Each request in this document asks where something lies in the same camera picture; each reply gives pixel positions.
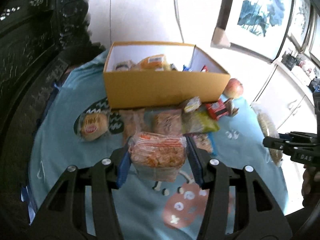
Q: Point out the yellow cardboard box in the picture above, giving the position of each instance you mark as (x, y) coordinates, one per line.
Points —
(147, 88)

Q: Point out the yellow bun snack packet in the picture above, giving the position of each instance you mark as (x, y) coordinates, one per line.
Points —
(91, 126)

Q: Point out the orange snack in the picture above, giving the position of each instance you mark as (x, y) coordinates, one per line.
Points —
(124, 65)

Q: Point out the blue orange snack packet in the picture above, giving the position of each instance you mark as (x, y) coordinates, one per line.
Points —
(187, 69)

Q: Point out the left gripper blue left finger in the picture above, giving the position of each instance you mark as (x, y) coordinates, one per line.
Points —
(123, 165)

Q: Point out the orange cracker packet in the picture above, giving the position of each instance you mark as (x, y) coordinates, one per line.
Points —
(157, 157)

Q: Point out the brown biscuit packet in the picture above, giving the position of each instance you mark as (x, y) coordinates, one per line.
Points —
(168, 122)

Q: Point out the green yellow snack packet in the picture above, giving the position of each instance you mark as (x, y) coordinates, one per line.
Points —
(198, 122)

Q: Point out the light blue tablecloth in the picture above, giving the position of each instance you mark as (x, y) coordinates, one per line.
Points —
(145, 210)

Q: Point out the person's right hand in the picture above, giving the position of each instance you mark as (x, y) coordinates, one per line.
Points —
(310, 175)

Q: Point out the dark carved wooden chair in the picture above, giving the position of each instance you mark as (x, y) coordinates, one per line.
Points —
(40, 40)

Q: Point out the red yellow apple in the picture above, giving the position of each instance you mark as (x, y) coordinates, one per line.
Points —
(234, 89)

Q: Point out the framed lotus painting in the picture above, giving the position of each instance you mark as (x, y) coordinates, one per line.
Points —
(253, 26)

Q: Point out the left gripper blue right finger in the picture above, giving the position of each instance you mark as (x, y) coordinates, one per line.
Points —
(194, 161)

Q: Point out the clear bag on table edge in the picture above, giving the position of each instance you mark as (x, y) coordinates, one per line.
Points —
(269, 130)

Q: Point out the red chocolate wafer packet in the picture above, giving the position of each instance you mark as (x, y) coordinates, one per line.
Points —
(221, 108)

